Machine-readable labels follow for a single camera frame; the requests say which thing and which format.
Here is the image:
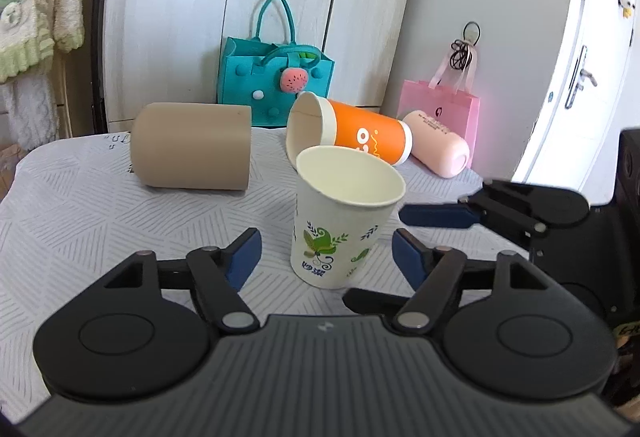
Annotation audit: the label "white paper cup green pattern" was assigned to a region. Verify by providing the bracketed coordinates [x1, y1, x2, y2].
[290, 145, 406, 290]

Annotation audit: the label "pink plastic cup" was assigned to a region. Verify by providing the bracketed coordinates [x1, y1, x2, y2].
[404, 110, 471, 178]

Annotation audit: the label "tan cylindrical cup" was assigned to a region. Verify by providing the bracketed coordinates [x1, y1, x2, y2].
[130, 102, 252, 191]

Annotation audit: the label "orange paper cup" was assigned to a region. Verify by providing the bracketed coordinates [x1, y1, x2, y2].
[285, 91, 412, 166]

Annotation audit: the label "pink gift bag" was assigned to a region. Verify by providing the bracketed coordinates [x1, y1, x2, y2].
[396, 40, 480, 167]

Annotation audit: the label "white patterned tablecloth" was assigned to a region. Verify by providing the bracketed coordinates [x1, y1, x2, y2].
[0, 126, 532, 423]

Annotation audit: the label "black clothes rack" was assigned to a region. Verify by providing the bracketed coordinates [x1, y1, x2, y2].
[90, 0, 107, 134]

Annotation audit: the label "teal felt handbag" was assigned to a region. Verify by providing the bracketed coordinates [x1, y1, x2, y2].
[217, 0, 334, 128]

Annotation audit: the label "white door with handle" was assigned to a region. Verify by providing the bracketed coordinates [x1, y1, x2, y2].
[513, 0, 639, 190]

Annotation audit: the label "black hair ties on hook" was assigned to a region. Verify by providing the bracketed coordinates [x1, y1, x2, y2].
[448, 21, 483, 72]

